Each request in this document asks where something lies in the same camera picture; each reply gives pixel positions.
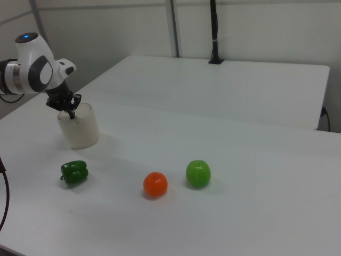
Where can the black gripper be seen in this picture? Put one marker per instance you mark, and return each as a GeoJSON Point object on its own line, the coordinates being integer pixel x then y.
{"type": "Point", "coordinates": [60, 94]}

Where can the cream garbage bin body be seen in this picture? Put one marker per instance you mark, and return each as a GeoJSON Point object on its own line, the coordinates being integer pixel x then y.
{"type": "Point", "coordinates": [80, 133]}

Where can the green toy bell pepper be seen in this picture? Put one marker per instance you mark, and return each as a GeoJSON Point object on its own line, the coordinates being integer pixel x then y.
{"type": "Point", "coordinates": [74, 172]}

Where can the orange toy mandarin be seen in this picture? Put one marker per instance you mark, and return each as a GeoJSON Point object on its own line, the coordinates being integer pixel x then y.
{"type": "Point", "coordinates": [155, 184]}

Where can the adjoining white table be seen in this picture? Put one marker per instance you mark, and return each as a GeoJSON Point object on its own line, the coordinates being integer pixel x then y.
{"type": "Point", "coordinates": [213, 90]}

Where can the green toy apple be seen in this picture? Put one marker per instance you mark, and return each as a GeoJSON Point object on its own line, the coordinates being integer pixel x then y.
{"type": "Point", "coordinates": [198, 173]}

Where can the black camera pole with band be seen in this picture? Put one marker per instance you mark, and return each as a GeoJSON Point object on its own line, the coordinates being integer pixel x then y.
{"type": "Point", "coordinates": [214, 32]}

